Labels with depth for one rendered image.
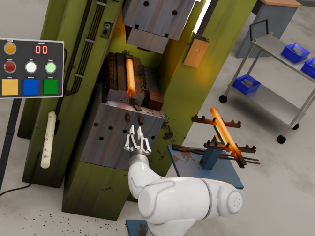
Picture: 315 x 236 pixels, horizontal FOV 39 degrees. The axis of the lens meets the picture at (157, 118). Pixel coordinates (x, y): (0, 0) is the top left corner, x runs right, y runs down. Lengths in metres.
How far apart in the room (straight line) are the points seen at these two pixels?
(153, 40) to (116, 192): 1.07
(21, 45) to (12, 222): 1.19
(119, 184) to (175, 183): 1.53
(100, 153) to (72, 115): 0.29
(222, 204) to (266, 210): 2.49
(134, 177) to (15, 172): 1.46
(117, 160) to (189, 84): 0.63
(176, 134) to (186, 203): 1.57
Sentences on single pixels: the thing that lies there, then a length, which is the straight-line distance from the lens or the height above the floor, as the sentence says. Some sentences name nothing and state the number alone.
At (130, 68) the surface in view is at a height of 1.01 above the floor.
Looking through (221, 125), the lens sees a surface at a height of 1.04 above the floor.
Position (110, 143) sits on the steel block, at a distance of 2.60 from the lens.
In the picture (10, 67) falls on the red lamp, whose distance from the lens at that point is 2.18.
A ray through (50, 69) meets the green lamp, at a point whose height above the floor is 1.08.
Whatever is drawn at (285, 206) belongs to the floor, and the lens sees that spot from 4.04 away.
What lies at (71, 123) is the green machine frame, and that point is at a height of 0.58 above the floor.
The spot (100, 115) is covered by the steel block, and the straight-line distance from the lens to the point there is 2.47.
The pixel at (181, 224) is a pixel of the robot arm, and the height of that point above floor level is 1.34.
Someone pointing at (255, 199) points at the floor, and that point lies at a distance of 3.88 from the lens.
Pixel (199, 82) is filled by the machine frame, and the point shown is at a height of 1.09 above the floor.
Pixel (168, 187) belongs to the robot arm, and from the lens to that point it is 1.31.
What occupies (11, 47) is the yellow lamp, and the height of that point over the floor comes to 1.17.
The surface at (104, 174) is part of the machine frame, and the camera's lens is 2.77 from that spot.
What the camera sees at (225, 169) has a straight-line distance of 2.64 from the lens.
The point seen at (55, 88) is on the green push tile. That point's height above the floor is 1.00.
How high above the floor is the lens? 2.27
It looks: 33 degrees down
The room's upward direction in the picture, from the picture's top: 25 degrees clockwise
